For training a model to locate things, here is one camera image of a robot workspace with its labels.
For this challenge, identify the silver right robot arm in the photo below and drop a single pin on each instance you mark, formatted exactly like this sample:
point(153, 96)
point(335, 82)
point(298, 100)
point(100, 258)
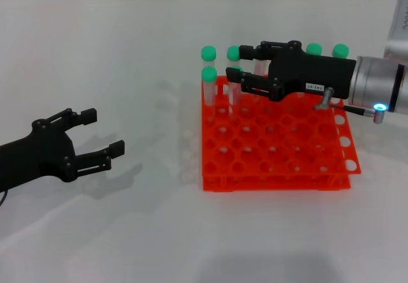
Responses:
point(369, 79)

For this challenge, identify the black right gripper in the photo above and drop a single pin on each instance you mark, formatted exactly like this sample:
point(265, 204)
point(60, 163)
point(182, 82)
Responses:
point(312, 72)

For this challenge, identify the orange test tube rack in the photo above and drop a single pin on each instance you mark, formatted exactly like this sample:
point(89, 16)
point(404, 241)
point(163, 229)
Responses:
point(274, 155)

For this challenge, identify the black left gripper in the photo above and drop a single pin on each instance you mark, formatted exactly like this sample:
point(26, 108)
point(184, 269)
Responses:
point(41, 152)

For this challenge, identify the clear test tube green cap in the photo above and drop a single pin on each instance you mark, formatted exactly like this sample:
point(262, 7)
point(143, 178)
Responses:
point(314, 48)
point(259, 68)
point(232, 53)
point(208, 53)
point(340, 50)
point(234, 96)
point(209, 74)

